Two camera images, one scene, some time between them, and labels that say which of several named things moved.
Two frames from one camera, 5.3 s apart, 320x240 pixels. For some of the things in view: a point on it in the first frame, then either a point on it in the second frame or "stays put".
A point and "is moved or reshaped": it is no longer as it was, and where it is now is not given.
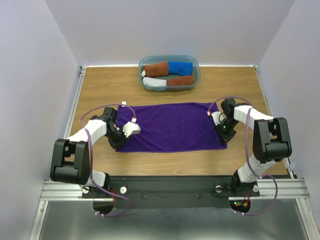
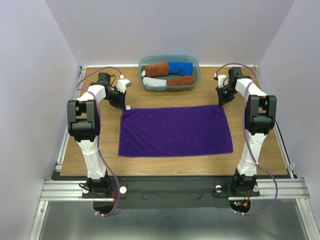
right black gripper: x=225 y=137 → x=222 y=99
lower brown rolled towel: x=182 y=80 stays put
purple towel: x=170 y=127 is moved or reshaped
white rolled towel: x=154 y=82 stays put
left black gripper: x=118 y=143 → x=120 y=103
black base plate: x=145 y=192 stays put
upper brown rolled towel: x=157 y=69 stays put
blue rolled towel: x=181 y=68 stays put
